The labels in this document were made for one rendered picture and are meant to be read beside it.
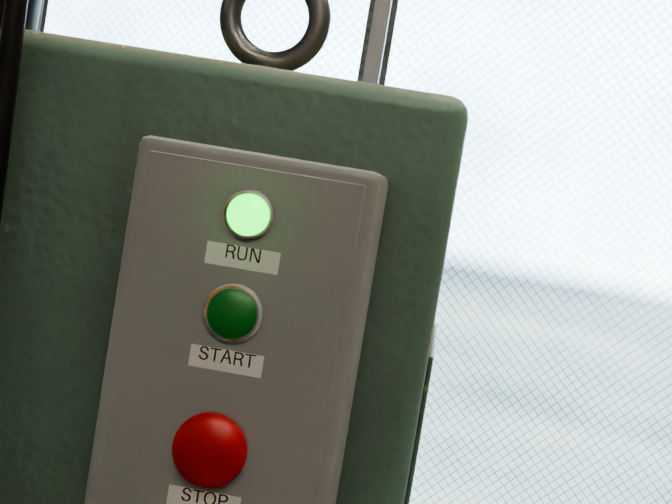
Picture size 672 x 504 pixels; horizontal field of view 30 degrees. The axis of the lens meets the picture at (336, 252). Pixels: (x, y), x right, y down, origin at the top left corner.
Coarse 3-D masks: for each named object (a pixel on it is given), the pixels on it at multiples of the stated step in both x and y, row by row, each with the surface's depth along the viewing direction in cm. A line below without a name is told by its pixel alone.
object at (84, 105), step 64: (64, 64) 57; (128, 64) 57; (192, 64) 56; (64, 128) 57; (128, 128) 57; (192, 128) 56; (256, 128) 56; (320, 128) 56; (384, 128) 56; (448, 128) 55; (64, 192) 57; (128, 192) 57; (448, 192) 56; (0, 256) 57; (64, 256) 57; (384, 256) 56; (0, 320) 58; (64, 320) 57; (384, 320) 56; (0, 384) 58; (64, 384) 57; (384, 384) 56; (0, 448) 58; (64, 448) 57; (384, 448) 56
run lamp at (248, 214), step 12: (240, 192) 50; (252, 192) 50; (228, 204) 50; (240, 204) 49; (252, 204) 49; (264, 204) 50; (228, 216) 50; (240, 216) 49; (252, 216) 49; (264, 216) 49; (228, 228) 50; (240, 228) 50; (252, 228) 49; (264, 228) 50
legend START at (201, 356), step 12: (192, 348) 50; (204, 348) 50; (216, 348) 50; (192, 360) 50; (204, 360) 50; (216, 360) 50; (228, 360) 50; (240, 360) 50; (252, 360) 50; (228, 372) 50; (240, 372) 50; (252, 372) 50
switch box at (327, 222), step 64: (192, 192) 50; (320, 192) 50; (384, 192) 53; (128, 256) 51; (192, 256) 50; (320, 256) 50; (128, 320) 51; (192, 320) 50; (320, 320) 50; (128, 384) 51; (192, 384) 51; (256, 384) 50; (320, 384) 50; (128, 448) 51; (256, 448) 50; (320, 448) 50
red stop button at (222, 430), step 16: (192, 416) 50; (208, 416) 50; (224, 416) 50; (176, 432) 50; (192, 432) 50; (208, 432) 50; (224, 432) 50; (240, 432) 50; (176, 448) 50; (192, 448) 50; (208, 448) 50; (224, 448) 50; (240, 448) 50; (176, 464) 50; (192, 464) 50; (208, 464) 50; (224, 464) 50; (240, 464) 50; (192, 480) 50; (208, 480) 50; (224, 480) 50
